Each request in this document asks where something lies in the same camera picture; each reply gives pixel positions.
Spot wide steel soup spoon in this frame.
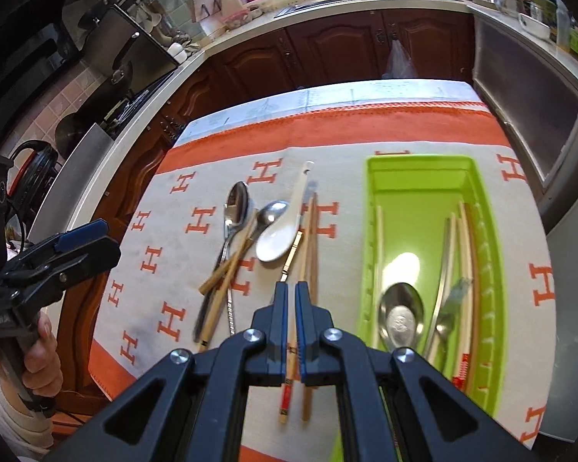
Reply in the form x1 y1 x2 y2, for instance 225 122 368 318
377 283 424 352

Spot white ceramic soup spoon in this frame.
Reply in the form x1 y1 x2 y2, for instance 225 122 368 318
255 161 314 263

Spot white chopstick beside brown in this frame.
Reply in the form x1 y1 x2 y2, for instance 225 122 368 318
452 203 473 391

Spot dark wooden kitchen cabinets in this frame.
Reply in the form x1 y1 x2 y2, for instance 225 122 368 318
52 8 476 414

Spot green plastic utensil tray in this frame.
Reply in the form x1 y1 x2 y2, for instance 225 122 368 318
326 153 507 462

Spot white chopstick in tray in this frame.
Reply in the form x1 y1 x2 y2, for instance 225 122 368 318
435 213 457 362

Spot tan chopstick red end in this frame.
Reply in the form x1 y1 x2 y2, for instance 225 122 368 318
199 211 258 352

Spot person's left hand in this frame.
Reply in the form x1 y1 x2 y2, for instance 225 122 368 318
0 311 63 405

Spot large hammered steel spoon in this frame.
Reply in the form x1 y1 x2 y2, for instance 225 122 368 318
192 181 249 342

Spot grey refrigerator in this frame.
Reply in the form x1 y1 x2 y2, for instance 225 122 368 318
542 201 578 442

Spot grey side cabinet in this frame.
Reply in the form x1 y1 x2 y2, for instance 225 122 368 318
469 4 578 231

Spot wooden handled utensil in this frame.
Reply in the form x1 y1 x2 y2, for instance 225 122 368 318
199 239 254 294

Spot small steel teaspoon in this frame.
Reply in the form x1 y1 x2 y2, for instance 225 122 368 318
226 200 289 336

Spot orange white H-pattern cloth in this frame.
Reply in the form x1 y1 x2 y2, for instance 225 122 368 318
88 101 556 445

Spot steel fork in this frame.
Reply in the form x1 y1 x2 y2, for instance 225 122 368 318
428 278 473 365

